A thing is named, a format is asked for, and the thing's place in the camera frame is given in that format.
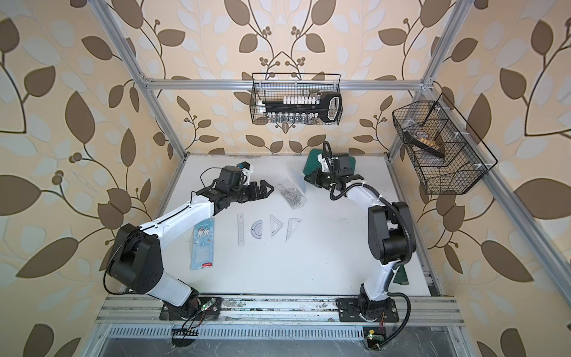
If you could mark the clear triangle ruler long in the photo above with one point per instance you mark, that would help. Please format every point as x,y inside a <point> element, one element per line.
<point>293,225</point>

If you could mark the aluminium frame post back left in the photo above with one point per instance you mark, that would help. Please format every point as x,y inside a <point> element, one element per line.
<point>103,13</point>

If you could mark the black socket bit holder set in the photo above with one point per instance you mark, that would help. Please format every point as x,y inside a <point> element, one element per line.
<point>320,107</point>

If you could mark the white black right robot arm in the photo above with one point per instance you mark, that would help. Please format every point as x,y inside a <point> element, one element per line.
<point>389,233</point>

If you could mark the clear protractor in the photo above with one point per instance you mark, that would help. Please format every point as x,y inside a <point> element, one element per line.
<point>257,229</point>

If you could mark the aluminium frame rail right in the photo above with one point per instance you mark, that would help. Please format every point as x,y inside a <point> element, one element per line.
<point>553,265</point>

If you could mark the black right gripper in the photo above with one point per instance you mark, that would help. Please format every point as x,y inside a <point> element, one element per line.
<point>317,181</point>

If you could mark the clear triangle ruler small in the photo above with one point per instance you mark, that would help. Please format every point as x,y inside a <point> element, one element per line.
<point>276,225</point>

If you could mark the dark tool in right basket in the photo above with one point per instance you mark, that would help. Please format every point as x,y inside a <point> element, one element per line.
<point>427,146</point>

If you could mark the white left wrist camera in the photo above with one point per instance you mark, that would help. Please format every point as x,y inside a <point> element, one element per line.
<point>246,169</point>

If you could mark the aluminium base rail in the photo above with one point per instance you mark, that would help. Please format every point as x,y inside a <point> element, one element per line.
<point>277,309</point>

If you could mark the black wire basket wall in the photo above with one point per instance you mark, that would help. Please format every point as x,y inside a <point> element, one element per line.
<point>466,159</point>
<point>276,85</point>

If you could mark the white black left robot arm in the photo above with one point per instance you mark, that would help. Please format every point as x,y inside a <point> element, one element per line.
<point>136,260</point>

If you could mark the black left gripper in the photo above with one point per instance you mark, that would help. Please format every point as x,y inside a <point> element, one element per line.
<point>253,195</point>

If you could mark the blue ruler set pouch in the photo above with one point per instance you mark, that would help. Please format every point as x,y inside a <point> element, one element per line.
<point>202,245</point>

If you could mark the green plastic tool case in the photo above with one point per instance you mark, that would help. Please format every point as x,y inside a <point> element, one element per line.
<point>313,163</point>

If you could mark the green pipe wrench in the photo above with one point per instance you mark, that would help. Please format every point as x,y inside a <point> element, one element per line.
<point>401,277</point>

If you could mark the aluminium frame post back right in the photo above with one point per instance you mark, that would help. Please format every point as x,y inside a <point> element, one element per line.
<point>423,87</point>

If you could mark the clear straight ruler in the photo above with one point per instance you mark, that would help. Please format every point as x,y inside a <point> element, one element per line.
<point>240,230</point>

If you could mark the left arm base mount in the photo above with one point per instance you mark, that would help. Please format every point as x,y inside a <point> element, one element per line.
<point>196,306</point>

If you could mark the black wire basket back wall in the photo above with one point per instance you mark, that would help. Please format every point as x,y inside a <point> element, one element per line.
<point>276,85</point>

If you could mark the aluminium frame post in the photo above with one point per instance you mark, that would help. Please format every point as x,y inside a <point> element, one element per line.
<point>103,13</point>
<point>423,87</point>

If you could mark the black wire basket right wall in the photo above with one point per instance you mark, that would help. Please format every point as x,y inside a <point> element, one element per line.
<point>466,159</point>

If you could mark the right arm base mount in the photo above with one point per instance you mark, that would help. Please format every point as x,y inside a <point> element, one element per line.
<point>360,309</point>

